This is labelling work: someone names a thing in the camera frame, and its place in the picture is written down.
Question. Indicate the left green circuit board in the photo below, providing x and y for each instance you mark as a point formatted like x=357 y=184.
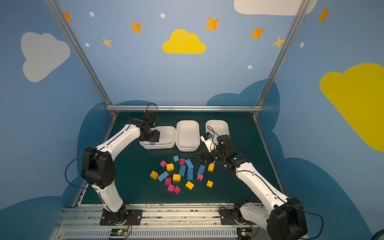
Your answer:
x=118 y=233

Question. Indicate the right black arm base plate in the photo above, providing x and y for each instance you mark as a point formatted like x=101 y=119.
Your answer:
x=231 y=217

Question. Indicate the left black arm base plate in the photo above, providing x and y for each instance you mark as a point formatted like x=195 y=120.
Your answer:
x=121 y=218

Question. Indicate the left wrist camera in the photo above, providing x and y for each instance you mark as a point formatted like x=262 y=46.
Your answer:
x=150 y=118

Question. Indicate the pink small lego brick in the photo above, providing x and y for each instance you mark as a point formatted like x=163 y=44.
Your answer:
x=163 y=164

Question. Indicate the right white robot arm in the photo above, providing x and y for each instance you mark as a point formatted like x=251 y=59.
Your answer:
x=281 y=217

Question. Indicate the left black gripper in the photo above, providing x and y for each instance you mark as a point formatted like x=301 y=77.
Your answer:
x=155 y=135

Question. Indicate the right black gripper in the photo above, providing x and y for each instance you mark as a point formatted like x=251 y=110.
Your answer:
x=208 y=154

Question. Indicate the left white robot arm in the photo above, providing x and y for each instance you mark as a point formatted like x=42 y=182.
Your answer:
x=98 y=168

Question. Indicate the green circuit board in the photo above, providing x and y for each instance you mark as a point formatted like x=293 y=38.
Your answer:
x=244 y=234
x=118 y=233

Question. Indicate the small blue lego brick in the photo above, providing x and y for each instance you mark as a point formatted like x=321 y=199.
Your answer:
x=176 y=158

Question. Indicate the right green circuit board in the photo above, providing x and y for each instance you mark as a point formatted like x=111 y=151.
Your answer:
x=244 y=234

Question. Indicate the aluminium front rail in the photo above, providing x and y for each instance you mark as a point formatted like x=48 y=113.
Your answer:
x=158 y=222

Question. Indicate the right white plastic bin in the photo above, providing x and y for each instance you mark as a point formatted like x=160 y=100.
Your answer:
x=219 y=126

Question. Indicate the middle white plastic bin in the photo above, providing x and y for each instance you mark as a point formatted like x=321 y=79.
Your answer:
x=188 y=136

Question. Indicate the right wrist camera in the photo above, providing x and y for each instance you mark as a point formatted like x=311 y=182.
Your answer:
x=208 y=140

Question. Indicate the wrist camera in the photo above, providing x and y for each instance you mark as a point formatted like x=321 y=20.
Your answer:
x=150 y=118
x=208 y=140

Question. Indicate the left white plastic bin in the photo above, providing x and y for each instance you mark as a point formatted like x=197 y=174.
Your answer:
x=167 y=139

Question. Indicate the yellow lego brick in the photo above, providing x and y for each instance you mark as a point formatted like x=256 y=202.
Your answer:
x=170 y=167
x=154 y=175
x=176 y=177
x=189 y=185
x=209 y=184
x=211 y=167

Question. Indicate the white plastic bin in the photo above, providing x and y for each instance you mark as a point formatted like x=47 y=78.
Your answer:
x=167 y=139
x=219 y=126
x=188 y=136

